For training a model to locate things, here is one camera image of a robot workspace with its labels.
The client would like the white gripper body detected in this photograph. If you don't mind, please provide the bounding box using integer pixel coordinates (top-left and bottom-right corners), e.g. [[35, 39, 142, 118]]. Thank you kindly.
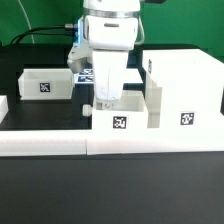
[[67, 15, 138, 103]]

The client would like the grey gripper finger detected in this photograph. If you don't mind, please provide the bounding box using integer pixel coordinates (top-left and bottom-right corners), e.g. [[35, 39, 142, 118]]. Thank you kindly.
[[102, 102, 115, 110]]

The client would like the white front drawer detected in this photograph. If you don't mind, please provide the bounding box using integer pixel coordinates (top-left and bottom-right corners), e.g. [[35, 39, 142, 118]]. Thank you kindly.
[[82, 90, 148, 131]]

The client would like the white drawer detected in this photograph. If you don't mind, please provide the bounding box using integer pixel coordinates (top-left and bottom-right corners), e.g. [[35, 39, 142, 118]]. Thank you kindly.
[[82, 90, 148, 131], [18, 69, 75, 100]]

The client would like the white drawer cabinet box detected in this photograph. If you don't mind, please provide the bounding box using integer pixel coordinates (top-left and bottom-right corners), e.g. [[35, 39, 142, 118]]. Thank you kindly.
[[142, 49, 224, 129]]

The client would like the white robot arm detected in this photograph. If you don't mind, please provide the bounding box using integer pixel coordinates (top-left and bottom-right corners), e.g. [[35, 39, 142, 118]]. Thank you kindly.
[[67, 0, 166, 108]]

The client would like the white rear drawer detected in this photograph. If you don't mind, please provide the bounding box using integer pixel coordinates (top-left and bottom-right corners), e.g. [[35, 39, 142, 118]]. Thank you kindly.
[[18, 69, 75, 100]]

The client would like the white tag sheet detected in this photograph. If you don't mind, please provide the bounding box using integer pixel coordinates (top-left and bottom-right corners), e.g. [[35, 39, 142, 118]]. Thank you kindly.
[[74, 69, 143, 84]]

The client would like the black cable bundle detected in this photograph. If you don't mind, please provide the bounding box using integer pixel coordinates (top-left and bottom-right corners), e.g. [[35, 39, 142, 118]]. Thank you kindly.
[[9, 23, 79, 46]]

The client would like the white thin cable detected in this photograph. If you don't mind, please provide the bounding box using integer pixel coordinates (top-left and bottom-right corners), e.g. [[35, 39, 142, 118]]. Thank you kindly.
[[17, 0, 36, 45]]

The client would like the white left obstacle wall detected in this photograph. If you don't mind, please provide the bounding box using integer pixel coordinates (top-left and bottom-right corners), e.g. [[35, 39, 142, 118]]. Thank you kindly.
[[0, 95, 8, 124]]

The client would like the white obstacle wall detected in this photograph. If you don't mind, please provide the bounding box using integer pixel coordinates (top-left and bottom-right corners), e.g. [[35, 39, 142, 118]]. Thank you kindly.
[[0, 95, 8, 124], [0, 128, 224, 156]]

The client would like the white front obstacle wall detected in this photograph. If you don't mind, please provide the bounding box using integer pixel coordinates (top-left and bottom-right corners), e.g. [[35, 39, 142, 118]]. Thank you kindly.
[[0, 128, 224, 156]]

